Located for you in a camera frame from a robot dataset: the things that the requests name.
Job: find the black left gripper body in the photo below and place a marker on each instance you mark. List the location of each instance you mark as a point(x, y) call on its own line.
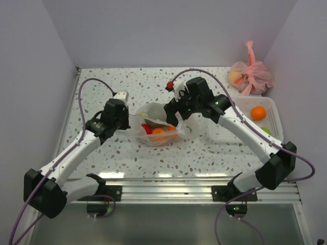
point(122, 122)

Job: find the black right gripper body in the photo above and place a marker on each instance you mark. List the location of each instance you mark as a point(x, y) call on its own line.
point(188, 105)

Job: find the clear printed plastic bag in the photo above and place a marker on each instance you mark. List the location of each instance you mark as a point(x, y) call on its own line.
point(185, 130)

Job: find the red fruit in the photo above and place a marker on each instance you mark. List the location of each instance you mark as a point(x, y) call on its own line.
point(147, 129)

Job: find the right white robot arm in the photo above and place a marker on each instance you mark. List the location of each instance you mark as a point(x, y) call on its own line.
point(277, 158)

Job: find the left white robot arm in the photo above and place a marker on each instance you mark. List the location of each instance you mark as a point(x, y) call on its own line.
point(47, 189)

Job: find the peach in pink bag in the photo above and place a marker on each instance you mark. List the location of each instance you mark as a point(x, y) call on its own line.
point(235, 77)

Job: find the pink plastic bag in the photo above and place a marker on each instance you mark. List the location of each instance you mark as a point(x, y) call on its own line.
point(257, 77)

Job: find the orange in basket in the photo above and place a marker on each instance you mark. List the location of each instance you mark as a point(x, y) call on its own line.
point(258, 113)

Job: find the green apple in basket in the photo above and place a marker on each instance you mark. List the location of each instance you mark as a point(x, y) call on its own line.
point(266, 130)

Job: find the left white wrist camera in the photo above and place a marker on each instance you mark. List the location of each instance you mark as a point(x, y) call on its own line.
point(122, 96)

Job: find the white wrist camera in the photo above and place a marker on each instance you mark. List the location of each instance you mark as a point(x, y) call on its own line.
point(122, 96)
point(178, 88)

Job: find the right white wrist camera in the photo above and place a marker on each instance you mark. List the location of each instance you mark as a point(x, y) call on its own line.
point(178, 88)

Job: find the left black base bracket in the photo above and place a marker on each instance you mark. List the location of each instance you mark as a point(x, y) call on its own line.
point(114, 191)

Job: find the black base bracket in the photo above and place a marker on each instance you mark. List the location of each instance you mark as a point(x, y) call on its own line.
point(225, 193)
point(114, 191)

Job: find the aluminium mounting rail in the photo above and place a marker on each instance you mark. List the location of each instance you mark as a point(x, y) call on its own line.
point(193, 190)

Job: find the right black base bracket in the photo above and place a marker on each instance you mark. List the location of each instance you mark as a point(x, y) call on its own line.
point(225, 193)

